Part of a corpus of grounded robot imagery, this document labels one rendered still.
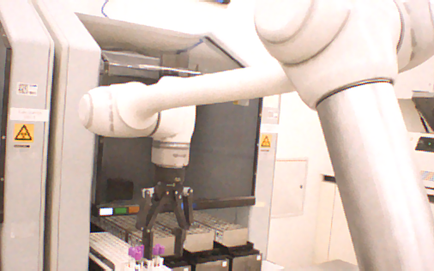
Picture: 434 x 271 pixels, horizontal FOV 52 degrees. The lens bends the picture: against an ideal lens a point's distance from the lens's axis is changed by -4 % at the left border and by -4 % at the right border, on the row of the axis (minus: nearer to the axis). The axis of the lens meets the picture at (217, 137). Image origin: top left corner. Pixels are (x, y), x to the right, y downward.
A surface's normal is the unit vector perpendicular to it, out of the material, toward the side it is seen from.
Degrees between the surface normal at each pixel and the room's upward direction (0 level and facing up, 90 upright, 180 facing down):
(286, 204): 90
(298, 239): 90
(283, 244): 90
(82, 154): 90
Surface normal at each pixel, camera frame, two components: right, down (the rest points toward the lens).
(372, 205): -0.54, -0.11
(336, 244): -0.79, -0.03
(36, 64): 0.61, 0.09
